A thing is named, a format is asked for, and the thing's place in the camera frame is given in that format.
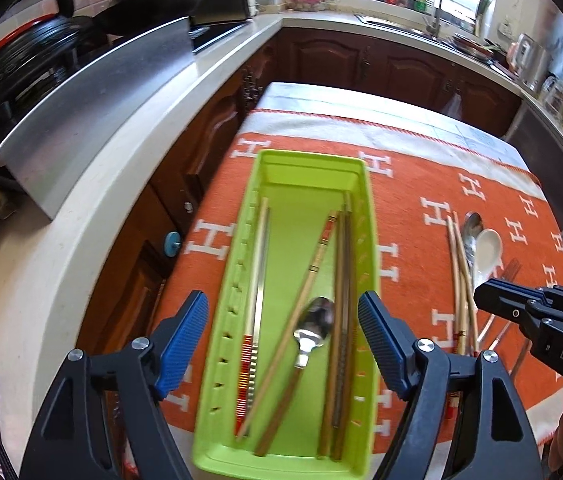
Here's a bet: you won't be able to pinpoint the white ceramic spoon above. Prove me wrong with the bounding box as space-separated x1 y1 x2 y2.
471 228 503 291

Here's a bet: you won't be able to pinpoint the green plastic utensil tray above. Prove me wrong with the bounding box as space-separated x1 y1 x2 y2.
192 149 381 479

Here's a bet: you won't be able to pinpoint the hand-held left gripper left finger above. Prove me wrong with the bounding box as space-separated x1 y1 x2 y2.
19 289 211 480

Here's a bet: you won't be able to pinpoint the orange patterned blanket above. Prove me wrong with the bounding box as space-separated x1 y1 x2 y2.
154 105 563 461

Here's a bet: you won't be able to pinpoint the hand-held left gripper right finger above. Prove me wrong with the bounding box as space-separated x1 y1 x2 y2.
356 290 545 480

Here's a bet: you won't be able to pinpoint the dark brown wooden chopstick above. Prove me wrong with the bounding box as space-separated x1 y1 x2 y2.
316 212 345 458

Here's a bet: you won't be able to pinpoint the metal spoon wooden handle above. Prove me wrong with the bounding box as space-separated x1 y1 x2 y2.
254 296 336 457

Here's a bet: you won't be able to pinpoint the brown chopstick red patterned end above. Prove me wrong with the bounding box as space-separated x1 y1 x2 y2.
236 214 338 438

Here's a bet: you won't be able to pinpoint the steel kitchen sink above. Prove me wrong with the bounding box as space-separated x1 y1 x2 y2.
354 12 437 38

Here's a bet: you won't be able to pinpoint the brown wooden kitchen cabinets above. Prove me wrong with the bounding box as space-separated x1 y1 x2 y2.
79 27 522 376

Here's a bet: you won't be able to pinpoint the metal fork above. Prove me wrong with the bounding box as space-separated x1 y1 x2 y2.
476 259 522 346

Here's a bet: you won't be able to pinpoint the green onion plant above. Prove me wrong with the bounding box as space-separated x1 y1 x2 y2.
474 0 493 36

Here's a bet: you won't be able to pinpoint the stacked pans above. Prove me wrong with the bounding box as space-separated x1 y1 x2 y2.
449 32 499 61

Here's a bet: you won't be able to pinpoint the grey built-in kitchen appliance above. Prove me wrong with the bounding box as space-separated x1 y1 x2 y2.
504 97 563 261

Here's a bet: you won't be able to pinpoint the black gas stove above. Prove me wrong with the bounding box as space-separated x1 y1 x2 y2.
189 20 252 53

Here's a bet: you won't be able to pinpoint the black electric pressure cooker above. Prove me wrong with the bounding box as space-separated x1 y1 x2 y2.
0 0 92 126

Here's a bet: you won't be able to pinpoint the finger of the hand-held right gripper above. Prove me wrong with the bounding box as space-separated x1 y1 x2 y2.
472 286 547 333
479 278 563 318

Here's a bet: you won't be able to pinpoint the large metal spoon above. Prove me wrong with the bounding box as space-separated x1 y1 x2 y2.
463 211 485 281

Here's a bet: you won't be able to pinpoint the steel kitchen faucet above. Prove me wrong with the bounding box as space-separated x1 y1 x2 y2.
424 0 445 36

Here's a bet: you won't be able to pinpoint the steel electric kettle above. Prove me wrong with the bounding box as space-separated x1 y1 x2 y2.
509 34 547 88

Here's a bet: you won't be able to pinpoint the light wooden chopstick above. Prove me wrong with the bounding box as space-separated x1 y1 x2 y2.
249 205 272 351

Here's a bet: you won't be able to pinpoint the stainless steel splash guard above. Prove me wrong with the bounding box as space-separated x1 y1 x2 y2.
0 16 196 221

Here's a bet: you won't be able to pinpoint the hanging clear plastic bag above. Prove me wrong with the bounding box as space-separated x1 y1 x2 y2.
441 92 463 121

